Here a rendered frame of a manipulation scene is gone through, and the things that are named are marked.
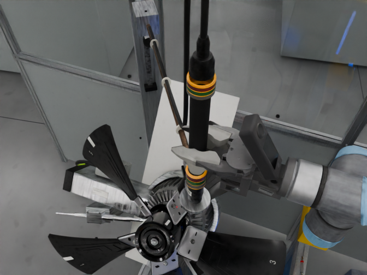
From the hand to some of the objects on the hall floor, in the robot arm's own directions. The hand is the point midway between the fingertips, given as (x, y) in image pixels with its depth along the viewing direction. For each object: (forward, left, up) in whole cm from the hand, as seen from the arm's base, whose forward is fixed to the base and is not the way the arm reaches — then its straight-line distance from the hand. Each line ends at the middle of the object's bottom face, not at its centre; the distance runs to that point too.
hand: (183, 137), depth 62 cm
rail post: (-36, -22, -167) cm, 172 cm away
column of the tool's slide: (+28, -72, -162) cm, 179 cm away
